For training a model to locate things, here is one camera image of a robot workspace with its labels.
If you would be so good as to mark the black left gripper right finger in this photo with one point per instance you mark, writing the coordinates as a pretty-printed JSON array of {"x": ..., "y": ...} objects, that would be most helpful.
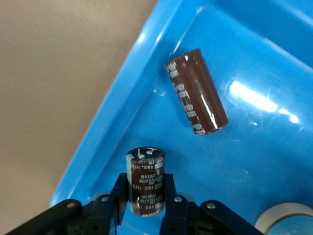
[{"x": 179, "y": 215}]

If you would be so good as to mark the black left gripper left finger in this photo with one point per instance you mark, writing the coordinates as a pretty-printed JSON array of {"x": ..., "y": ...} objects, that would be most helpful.
[{"x": 107, "y": 213}]

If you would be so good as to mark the black capacitor block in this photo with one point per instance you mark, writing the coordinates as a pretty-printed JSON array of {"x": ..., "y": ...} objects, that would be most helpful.
[{"x": 146, "y": 186}]

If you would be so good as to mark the light blue call bell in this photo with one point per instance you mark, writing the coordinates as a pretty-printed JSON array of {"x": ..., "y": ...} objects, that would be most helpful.
[{"x": 288, "y": 220}]

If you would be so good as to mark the brown electrolytic capacitor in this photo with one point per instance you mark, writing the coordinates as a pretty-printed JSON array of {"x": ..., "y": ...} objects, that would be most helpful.
[{"x": 198, "y": 93}]

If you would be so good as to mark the blue plastic tray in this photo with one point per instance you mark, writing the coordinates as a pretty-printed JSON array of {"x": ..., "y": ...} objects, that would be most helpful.
[{"x": 244, "y": 171}]

